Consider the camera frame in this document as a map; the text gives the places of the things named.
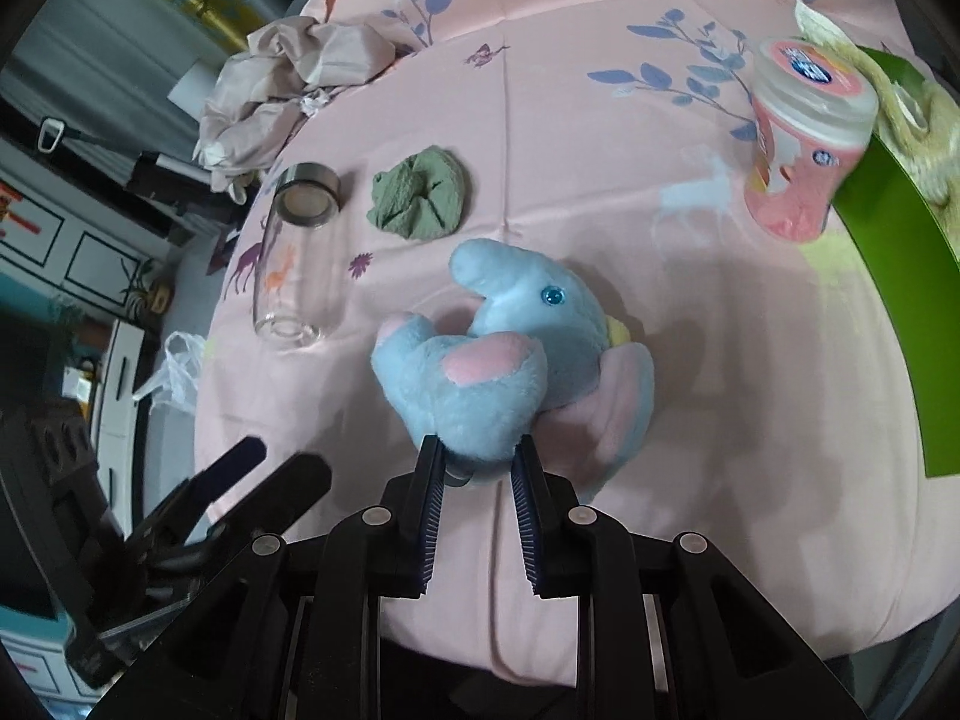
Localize pink printed bedsheet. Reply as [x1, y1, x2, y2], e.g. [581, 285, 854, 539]
[193, 0, 946, 683]

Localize green storage box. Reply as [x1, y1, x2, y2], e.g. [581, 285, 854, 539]
[832, 45, 960, 479]

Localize green knit cloth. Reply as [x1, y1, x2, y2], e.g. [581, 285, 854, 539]
[366, 146, 473, 243]

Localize yellow knit towel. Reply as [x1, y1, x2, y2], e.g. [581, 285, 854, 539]
[793, 0, 960, 211]

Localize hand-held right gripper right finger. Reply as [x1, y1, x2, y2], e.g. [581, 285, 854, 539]
[510, 435, 871, 720]

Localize blue elephant plush toy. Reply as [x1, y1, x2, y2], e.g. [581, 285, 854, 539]
[373, 238, 656, 503]

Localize white cabinet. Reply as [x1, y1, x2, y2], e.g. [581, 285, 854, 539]
[0, 172, 162, 316]

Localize crumpled beige cloth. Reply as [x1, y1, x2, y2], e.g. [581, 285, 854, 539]
[193, 15, 398, 203]

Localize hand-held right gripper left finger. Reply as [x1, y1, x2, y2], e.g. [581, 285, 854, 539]
[86, 435, 447, 720]

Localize pink wet wipes canister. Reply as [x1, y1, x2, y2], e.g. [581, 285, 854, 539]
[742, 37, 880, 242]

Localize clear glass bottle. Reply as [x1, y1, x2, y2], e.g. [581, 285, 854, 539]
[253, 163, 344, 350]

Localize white plastic bag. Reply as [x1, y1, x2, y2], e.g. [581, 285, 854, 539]
[131, 330, 207, 413]

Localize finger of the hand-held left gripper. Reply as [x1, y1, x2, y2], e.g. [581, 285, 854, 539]
[182, 452, 333, 565]
[146, 435, 269, 537]

